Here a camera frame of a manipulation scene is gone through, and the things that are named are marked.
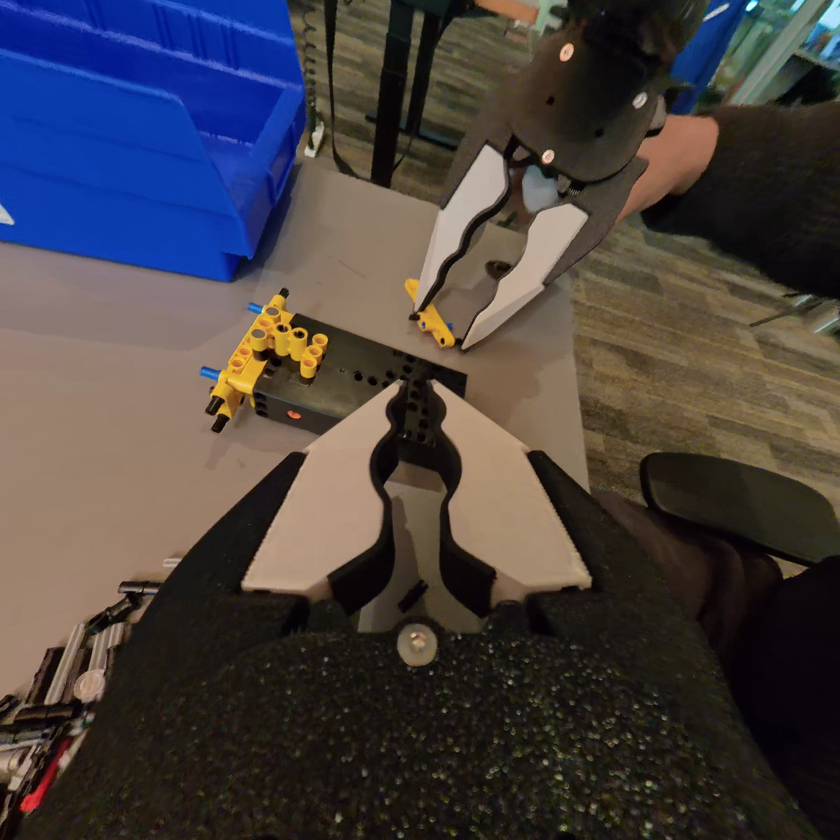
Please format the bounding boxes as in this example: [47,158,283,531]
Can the blue storage bin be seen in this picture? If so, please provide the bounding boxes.
[0,0,308,283]

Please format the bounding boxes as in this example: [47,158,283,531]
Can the black chair armrest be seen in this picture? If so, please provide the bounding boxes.
[640,451,840,567]

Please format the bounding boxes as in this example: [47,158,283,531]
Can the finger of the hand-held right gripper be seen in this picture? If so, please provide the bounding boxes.
[459,203,592,352]
[412,134,519,322]

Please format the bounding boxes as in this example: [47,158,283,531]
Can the yellow and black brick assembly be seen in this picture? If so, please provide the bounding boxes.
[200,287,468,470]

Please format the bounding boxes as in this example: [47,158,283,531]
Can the person's leg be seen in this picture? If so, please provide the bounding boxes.
[591,489,785,657]

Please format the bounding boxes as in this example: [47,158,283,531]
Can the pile of small building parts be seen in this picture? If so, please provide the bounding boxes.
[0,558,181,815]

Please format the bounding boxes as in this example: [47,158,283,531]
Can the black legged wooden desk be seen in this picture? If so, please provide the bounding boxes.
[364,0,460,190]

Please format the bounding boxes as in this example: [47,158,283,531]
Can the person's right hand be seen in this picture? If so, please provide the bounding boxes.
[617,115,723,224]

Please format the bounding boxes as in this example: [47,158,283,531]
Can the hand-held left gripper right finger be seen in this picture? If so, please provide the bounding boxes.
[430,382,593,618]

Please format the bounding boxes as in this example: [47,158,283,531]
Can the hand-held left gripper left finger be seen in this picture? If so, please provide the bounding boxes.
[241,382,403,614]

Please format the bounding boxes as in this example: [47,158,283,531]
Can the yellow perforated beam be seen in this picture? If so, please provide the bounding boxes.
[403,277,455,349]

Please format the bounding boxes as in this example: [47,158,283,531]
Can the person's right forearm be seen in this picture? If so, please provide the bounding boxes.
[640,101,840,296]

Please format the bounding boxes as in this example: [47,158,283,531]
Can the blue striped jacket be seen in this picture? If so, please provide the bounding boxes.
[669,0,749,116]

